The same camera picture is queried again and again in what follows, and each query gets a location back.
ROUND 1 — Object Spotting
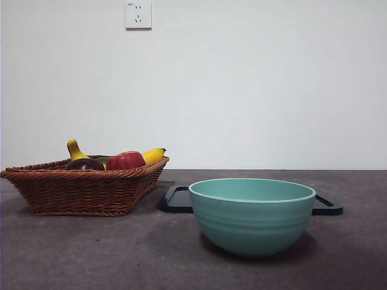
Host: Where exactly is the teal ribbed bowl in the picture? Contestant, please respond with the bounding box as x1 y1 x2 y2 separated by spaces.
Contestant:
188 178 317 259

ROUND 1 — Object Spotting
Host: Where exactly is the dark purple plum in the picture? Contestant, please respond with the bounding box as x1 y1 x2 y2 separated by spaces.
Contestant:
65 158 106 172

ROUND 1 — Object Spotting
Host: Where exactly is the black rectangular tray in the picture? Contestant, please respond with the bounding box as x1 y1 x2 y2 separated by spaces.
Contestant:
159 185 345 216

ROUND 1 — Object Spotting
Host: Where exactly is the red bell pepper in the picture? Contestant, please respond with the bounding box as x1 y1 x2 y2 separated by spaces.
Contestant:
105 150 146 170

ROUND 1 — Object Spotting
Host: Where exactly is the yellow banana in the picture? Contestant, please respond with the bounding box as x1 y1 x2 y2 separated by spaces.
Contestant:
66 138 168 166

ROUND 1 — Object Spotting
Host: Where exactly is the brown wicker basket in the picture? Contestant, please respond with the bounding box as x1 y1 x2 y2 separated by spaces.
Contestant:
0 155 170 217

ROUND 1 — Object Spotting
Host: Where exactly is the white wall socket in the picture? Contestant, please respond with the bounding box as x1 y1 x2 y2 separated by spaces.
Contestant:
125 0 152 30

